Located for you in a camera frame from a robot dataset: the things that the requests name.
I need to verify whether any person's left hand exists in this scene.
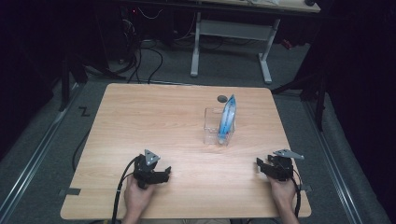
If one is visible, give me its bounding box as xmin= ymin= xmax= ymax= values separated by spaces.
xmin=123 ymin=176 xmax=157 ymax=217

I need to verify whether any dark equipment rack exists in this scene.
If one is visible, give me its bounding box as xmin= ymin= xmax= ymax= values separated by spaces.
xmin=120 ymin=4 xmax=148 ymax=64

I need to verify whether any person's right hand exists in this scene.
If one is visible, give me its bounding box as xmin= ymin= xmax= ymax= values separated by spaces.
xmin=268 ymin=175 xmax=297 ymax=210

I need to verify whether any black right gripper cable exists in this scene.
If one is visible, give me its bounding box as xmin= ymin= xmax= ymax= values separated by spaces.
xmin=290 ymin=169 xmax=304 ymax=218

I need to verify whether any black metal stand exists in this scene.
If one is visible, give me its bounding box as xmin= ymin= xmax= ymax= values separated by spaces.
xmin=58 ymin=52 xmax=127 ymax=113
xmin=270 ymin=59 xmax=331 ymax=133

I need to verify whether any thin black floor cable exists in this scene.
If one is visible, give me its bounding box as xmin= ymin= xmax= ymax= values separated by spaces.
xmin=71 ymin=129 xmax=92 ymax=173

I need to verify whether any white-framed wooden desk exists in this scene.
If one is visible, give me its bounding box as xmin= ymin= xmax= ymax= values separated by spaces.
xmin=136 ymin=0 xmax=322 ymax=85

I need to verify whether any white and blue toothpaste tube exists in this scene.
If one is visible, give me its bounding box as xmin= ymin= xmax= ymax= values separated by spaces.
xmin=217 ymin=93 xmax=237 ymax=146

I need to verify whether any clear plastic container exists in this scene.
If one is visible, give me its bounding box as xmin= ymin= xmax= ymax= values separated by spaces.
xmin=203 ymin=106 xmax=236 ymax=147

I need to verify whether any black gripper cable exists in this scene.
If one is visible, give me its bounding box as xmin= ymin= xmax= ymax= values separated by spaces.
xmin=110 ymin=156 xmax=140 ymax=224
xmin=290 ymin=169 xmax=304 ymax=218

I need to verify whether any black floor cable bundle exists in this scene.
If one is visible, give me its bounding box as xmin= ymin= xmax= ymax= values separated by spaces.
xmin=120 ymin=18 xmax=164 ymax=85

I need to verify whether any black zigzag floor tape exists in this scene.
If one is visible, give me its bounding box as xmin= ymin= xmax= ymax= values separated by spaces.
xmin=78 ymin=105 xmax=92 ymax=118

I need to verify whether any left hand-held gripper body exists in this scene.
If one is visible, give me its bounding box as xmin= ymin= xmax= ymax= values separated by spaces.
xmin=133 ymin=148 xmax=162 ymax=190

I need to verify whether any small red object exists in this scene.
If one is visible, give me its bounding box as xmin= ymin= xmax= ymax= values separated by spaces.
xmin=280 ymin=38 xmax=294 ymax=51

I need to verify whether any metal floor rail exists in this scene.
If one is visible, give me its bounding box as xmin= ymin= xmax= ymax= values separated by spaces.
xmin=302 ymin=98 xmax=366 ymax=224
xmin=0 ymin=82 xmax=86 ymax=220

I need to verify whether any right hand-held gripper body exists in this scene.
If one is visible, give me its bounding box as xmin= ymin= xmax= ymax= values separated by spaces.
xmin=266 ymin=148 xmax=305 ymax=182

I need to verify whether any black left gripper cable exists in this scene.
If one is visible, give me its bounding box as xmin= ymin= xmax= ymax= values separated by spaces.
xmin=110 ymin=156 xmax=140 ymax=224

